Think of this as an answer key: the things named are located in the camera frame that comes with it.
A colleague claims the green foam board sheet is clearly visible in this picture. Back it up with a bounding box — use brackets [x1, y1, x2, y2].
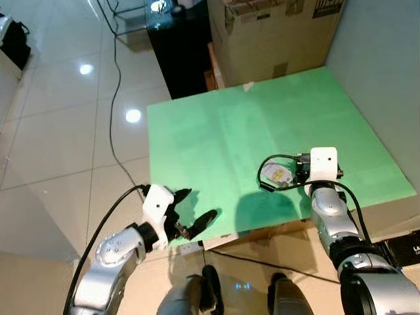
[146, 66, 418, 249]

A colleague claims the black bag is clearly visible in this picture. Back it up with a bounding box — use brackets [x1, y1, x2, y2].
[0, 20, 32, 70]

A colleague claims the flat brown cardboard box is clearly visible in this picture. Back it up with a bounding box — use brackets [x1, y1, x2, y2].
[200, 220, 317, 252]

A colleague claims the grey robot leg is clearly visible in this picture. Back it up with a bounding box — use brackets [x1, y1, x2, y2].
[267, 272, 316, 315]
[157, 265, 224, 315]

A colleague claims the long black floor cable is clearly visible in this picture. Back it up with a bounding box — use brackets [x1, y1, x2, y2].
[97, 0, 148, 194]

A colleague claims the grey robot left leg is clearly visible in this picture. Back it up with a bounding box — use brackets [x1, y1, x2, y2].
[157, 265, 224, 315]

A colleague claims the thin black floor cable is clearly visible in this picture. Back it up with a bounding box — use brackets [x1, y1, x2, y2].
[209, 248, 342, 285]

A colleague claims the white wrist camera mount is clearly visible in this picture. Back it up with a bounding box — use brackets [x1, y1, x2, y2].
[309, 147, 339, 184]
[142, 184, 177, 251]

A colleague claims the large brown cardboard box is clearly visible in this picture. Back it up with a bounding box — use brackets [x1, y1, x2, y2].
[207, 0, 345, 88]

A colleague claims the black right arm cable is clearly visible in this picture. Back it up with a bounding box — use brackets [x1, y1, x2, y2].
[257, 154, 373, 247]

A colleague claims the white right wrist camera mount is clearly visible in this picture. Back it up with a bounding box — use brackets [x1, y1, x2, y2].
[309, 147, 339, 184]

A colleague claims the white card with orange logo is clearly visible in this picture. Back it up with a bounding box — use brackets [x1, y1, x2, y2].
[266, 164, 294, 189]

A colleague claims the grey robot right leg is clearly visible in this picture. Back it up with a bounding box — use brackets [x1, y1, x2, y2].
[267, 272, 316, 315]

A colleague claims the black cabinet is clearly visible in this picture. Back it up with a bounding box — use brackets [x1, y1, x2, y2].
[146, 7, 215, 100]

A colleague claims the black laser toner box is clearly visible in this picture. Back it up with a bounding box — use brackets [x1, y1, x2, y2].
[386, 231, 420, 267]

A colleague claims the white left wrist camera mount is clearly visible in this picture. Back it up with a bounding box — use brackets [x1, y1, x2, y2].
[142, 184, 177, 251]

